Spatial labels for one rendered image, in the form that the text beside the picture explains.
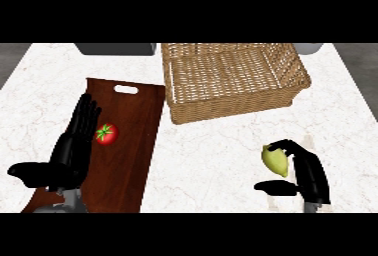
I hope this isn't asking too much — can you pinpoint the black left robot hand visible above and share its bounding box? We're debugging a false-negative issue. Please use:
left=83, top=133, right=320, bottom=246
left=7, top=93, right=104, bottom=193

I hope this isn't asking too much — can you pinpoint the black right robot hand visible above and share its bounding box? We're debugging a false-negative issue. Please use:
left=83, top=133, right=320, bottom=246
left=253, top=139, right=333, bottom=205

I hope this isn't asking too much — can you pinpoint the yellow-green lemon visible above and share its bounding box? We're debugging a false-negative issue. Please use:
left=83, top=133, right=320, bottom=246
left=260, top=144, right=291, bottom=178

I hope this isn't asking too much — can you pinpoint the wicker basket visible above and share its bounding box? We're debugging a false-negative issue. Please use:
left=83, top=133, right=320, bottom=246
left=160, top=42, right=314, bottom=126

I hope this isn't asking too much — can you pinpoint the red tomato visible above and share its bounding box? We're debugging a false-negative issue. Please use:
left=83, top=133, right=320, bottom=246
left=95, top=123, right=120, bottom=146

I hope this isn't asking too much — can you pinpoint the brown wooden cutting board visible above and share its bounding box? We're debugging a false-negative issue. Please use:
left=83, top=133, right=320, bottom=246
left=21, top=77, right=167, bottom=214

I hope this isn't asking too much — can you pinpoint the dark grey appliance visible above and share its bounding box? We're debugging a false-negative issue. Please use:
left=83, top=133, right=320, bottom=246
left=73, top=42, right=159, bottom=57

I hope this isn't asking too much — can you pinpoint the pale grey round object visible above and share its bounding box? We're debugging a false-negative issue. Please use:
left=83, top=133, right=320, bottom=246
left=291, top=42, right=325, bottom=56

